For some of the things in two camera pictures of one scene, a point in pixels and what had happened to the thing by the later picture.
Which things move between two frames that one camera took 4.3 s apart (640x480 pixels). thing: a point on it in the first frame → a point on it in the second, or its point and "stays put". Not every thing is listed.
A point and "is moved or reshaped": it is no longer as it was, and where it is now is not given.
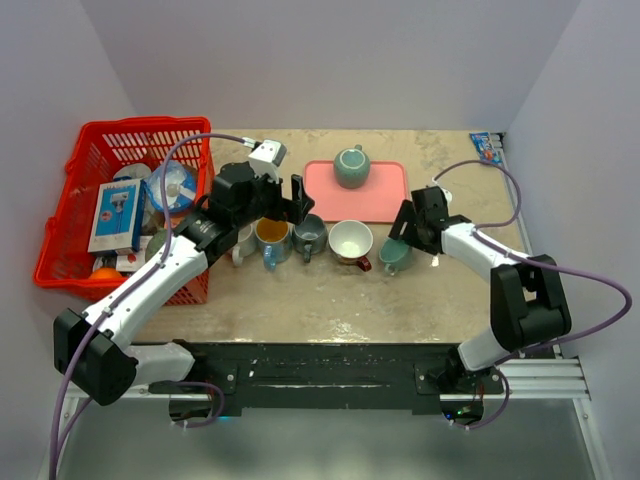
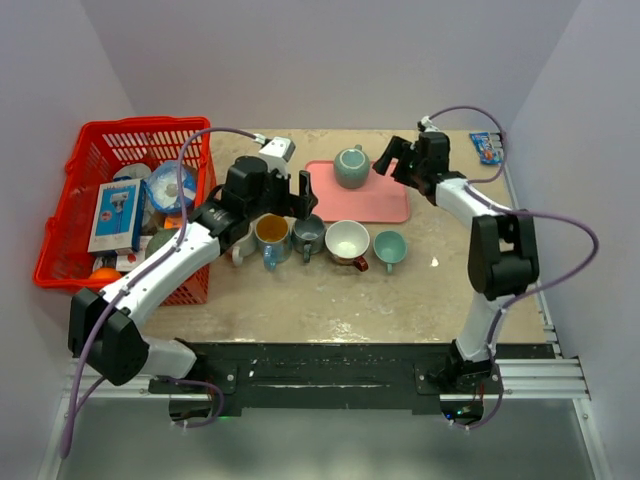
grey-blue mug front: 310,236 stays put
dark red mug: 350,242 stays put
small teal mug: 395,255 is moved or reshaped
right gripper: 406,214 → 399,149
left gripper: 292,210 stays put
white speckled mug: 246,245 stays put
